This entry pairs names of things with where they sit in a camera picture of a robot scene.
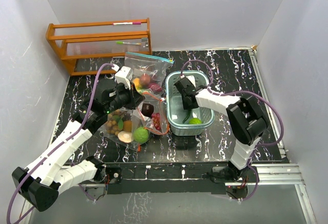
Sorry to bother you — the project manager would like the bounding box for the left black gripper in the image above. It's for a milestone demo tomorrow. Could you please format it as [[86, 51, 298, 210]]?
[[105, 80, 146, 114]]

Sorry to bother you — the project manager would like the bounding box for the green cucumber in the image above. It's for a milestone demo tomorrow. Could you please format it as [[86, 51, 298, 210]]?
[[182, 109, 192, 124]]

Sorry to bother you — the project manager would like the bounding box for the longan bunch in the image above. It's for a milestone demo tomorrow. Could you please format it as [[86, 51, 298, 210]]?
[[106, 111, 124, 137]]

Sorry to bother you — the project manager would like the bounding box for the green yellow mango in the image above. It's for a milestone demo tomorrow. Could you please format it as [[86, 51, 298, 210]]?
[[133, 78, 145, 93]]

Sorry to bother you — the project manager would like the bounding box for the green lime fruit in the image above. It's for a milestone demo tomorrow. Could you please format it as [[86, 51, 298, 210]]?
[[189, 118, 202, 125]]

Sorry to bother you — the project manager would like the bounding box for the light blue plastic basket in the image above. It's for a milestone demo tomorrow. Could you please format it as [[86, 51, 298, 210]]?
[[165, 71, 215, 136]]

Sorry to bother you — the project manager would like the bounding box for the orange-zipper clear bag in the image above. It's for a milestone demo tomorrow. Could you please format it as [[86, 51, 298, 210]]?
[[99, 108, 141, 152], [133, 92, 170, 140]]

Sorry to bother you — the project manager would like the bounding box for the magenta round fruit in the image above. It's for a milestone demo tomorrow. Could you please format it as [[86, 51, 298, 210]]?
[[149, 83, 162, 94]]

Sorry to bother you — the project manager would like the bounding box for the orange fruit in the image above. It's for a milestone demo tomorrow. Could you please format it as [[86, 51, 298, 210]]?
[[123, 120, 132, 132]]

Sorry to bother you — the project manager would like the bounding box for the red apple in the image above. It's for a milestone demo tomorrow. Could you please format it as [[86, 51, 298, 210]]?
[[139, 73, 151, 88]]

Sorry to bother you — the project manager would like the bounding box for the red grape bunch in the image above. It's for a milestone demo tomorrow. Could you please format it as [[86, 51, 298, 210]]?
[[152, 113, 161, 131]]

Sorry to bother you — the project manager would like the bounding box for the blue-zipper clear bag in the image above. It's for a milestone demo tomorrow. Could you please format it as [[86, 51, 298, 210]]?
[[125, 52, 174, 95]]

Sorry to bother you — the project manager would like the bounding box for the white round bun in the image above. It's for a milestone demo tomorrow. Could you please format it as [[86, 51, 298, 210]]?
[[117, 131, 133, 144]]

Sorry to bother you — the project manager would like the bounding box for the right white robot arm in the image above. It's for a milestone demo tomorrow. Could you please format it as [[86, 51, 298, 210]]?
[[174, 77, 269, 181]]

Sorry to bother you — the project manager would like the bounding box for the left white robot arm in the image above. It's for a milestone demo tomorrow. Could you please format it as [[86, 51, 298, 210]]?
[[12, 79, 144, 212]]

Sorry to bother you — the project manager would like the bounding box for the orange wooden shelf rack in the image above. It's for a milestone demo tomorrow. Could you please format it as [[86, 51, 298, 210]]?
[[46, 18, 152, 76]]

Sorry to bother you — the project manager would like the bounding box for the green marker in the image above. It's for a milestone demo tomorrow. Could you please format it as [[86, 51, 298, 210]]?
[[116, 41, 141, 46]]

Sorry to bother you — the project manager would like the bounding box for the pink white marker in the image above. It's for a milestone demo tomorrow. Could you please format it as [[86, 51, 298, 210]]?
[[112, 22, 142, 26]]

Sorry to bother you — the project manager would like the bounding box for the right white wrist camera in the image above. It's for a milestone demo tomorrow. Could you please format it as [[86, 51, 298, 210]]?
[[187, 75, 196, 86]]

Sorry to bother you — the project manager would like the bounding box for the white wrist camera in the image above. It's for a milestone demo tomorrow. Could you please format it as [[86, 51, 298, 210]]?
[[187, 75, 196, 86], [112, 65, 133, 90]]

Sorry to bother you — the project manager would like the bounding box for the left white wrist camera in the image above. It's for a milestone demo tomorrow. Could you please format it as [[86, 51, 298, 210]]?
[[112, 65, 133, 90]]

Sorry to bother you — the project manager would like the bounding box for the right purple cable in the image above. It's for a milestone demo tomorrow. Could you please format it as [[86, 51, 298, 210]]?
[[179, 59, 285, 201]]

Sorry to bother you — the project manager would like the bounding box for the purple cable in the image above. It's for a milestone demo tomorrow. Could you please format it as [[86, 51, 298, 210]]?
[[6, 63, 120, 224], [179, 59, 285, 201]]

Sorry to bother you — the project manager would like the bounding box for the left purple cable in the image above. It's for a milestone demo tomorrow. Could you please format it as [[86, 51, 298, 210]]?
[[6, 63, 120, 224]]

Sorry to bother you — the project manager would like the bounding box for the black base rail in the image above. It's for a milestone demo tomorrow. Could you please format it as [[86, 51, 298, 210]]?
[[106, 162, 254, 195]]

